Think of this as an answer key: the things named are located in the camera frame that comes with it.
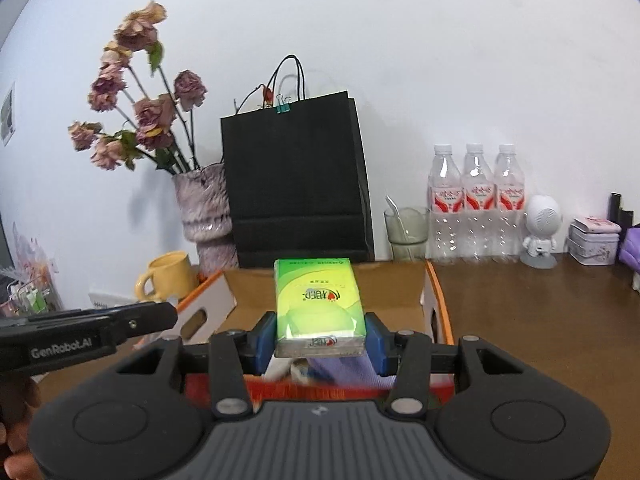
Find middle water bottle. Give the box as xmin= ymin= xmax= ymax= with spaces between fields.
xmin=462 ymin=143 xmax=495 ymax=263

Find water bottle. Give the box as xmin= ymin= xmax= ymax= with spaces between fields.
xmin=427 ymin=144 xmax=464 ymax=264
xmin=494 ymin=144 xmax=525 ymax=262
xmin=462 ymin=143 xmax=495 ymax=263

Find left water bottle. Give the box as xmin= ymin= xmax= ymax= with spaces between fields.
xmin=427 ymin=144 xmax=464 ymax=264

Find teal binder clip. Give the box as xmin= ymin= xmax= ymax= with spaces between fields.
xmin=276 ymin=94 xmax=291 ymax=114

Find yellow ceramic mug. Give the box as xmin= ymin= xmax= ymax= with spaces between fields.
xmin=134 ymin=250 xmax=198 ymax=301

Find right water bottle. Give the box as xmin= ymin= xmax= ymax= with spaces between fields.
xmin=494 ymin=144 xmax=525 ymax=262

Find purple package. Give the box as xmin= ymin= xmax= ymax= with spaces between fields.
xmin=618 ymin=226 xmax=640 ymax=274

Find green tissue pack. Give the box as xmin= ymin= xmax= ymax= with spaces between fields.
xmin=274 ymin=258 xmax=367 ymax=359

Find purple speckled ceramic vase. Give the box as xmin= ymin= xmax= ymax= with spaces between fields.
xmin=172 ymin=162 xmax=238 ymax=276

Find grey drinking glass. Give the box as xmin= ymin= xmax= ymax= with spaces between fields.
xmin=384 ymin=207 xmax=428 ymax=261

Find orange cardboard box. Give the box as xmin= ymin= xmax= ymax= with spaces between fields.
xmin=162 ymin=259 xmax=454 ymax=401

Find white power strip box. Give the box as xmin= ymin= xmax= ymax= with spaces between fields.
xmin=88 ymin=289 xmax=137 ymax=309

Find person's left hand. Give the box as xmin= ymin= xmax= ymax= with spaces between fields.
xmin=1 ymin=375 xmax=43 ymax=480

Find white robot figurine speaker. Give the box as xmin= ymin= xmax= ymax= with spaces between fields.
xmin=520 ymin=194 xmax=562 ymax=270

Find clear packaged items rack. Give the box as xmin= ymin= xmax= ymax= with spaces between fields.
xmin=1 ymin=224 xmax=63 ymax=318

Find black tubes behind tin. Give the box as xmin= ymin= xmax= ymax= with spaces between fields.
xmin=608 ymin=193 xmax=634 ymax=242

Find lavender drawstring pouch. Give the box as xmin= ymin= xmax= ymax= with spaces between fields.
xmin=308 ymin=354 xmax=396 ymax=389

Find white floral tin box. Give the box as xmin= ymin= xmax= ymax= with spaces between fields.
xmin=566 ymin=216 xmax=622 ymax=266

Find dried pink rose bouquet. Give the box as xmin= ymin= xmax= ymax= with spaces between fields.
xmin=67 ymin=0 xmax=207 ymax=176

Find black paper shopping bag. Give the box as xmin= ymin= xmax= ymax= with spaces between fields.
xmin=220 ymin=90 xmax=377 ymax=270

